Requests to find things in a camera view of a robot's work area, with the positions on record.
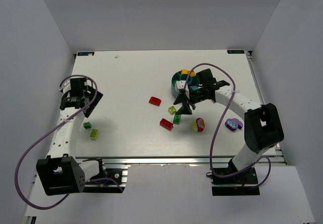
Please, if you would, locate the green lego plate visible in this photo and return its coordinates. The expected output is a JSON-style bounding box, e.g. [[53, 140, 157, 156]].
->
[[173, 114, 181, 125]]

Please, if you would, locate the dark green small lego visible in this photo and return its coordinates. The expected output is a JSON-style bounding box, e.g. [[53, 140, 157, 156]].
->
[[83, 122, 92, 129]]

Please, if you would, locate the yellow rounded lego brick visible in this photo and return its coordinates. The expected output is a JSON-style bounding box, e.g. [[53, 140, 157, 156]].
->
[[180, 69, 190, 75]]

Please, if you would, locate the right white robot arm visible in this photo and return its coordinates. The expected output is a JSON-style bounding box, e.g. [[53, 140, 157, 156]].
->
[[174, 69, 284, 178]]

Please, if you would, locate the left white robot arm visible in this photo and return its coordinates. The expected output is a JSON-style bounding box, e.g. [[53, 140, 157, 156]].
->
[[36, 77, 104, 196]]

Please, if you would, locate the light green small lego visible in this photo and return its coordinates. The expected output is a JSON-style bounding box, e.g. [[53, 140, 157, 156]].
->
[[168, 106, 177, 115]]

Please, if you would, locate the red flower lego piece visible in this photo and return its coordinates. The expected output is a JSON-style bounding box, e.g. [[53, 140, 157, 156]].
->
[[196, 118, 205, 132]]

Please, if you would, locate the red rectangular lego brick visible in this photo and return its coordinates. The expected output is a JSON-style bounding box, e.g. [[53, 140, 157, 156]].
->
[[159, 118, 174, 131]]

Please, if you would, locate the lime green lego brick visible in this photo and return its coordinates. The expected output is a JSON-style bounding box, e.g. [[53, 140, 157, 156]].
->
[[89, 129, 99, 141]]

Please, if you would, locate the red curved lego brick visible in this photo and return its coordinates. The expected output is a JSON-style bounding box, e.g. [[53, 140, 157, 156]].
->
[[149, 96, 162, 106]]

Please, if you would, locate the right corner label sticker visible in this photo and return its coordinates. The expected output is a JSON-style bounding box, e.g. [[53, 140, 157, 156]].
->
[[227, 49, 245, 54]]

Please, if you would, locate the corner label sticker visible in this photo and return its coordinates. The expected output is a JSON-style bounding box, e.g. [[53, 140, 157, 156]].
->
[[227, 49, 245, 54], [77, 51, 94, 57]]

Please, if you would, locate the left corner label sticker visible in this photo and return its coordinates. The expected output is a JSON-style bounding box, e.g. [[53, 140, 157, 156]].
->
[[77, 51, 94, 57]]

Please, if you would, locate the purple paw lego piece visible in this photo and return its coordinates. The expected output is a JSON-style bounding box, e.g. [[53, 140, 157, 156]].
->
[[225, 118, 243, 132]]

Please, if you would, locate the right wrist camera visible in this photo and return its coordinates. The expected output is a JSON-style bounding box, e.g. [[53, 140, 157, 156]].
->
[[175, 80, 190, 99]]

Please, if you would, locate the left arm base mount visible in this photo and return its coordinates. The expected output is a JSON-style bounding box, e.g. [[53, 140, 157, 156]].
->
[[83, 158, 125, 194]]

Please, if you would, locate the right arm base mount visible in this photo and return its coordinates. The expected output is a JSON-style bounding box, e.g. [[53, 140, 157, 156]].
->
[[206, 168, 260, 196]]

